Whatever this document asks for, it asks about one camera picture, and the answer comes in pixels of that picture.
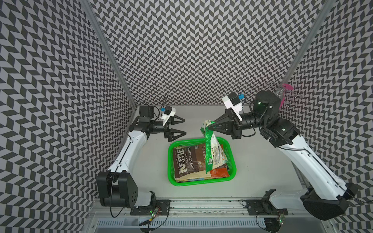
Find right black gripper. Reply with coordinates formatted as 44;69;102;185
208;108;268;139

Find green white Chuba bag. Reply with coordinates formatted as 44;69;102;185
201;120;228;172

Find brown kettle chips bag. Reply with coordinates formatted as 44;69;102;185
172;143;228;180

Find orange white chips bag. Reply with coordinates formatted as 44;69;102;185
174;145;230;181

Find yellow blue chips bag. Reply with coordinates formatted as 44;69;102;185
176;177;226;183

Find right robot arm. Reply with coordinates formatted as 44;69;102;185
208;90;358;220

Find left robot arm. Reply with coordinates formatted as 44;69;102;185
96;105;186;209

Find green plastic basket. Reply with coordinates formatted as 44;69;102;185
168;137;237;186

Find silver pink mug tree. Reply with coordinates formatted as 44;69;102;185
265;84;294;109

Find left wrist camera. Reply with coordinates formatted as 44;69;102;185
161;105;176;126

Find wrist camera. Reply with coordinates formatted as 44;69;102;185
221;92;244;121
161;105;176;126

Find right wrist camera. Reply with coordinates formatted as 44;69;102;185
221;92;244;121

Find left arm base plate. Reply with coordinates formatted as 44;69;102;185
130;200;171;216

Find aluminium front rail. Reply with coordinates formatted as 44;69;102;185
87;197;333;222

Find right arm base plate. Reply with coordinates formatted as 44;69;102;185
242;199;288;216

